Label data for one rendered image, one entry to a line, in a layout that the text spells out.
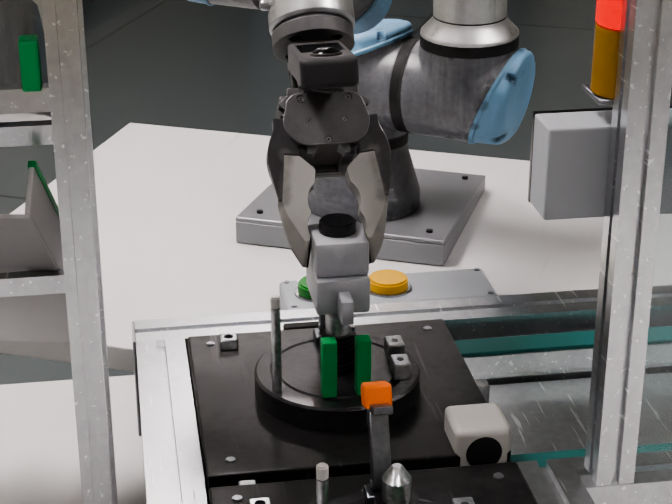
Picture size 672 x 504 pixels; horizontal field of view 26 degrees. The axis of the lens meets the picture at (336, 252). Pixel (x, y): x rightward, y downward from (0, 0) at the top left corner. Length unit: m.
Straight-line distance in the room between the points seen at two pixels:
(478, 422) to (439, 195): 0.76
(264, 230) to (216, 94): 3.51
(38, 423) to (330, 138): 0.43
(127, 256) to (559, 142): 0.85
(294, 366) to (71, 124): 0.41
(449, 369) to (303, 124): 0.25
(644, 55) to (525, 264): 0.78
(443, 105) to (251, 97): 3.56
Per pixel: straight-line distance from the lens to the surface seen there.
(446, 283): 1.46
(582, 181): 1.06
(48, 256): 1.11
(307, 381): 1.21
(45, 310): 1.23
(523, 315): 1.41
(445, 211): 1.83
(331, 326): 1.21
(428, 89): 1.71
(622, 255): 1.06
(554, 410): 1.33
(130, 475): 1.34
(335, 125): 1.21
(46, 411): 1.46
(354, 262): 1.16
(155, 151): 2.14
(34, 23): 1.05
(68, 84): 0.90
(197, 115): 5.06
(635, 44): 1.01
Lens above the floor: 1.57
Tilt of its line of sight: 24 degrees down
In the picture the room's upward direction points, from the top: straight up
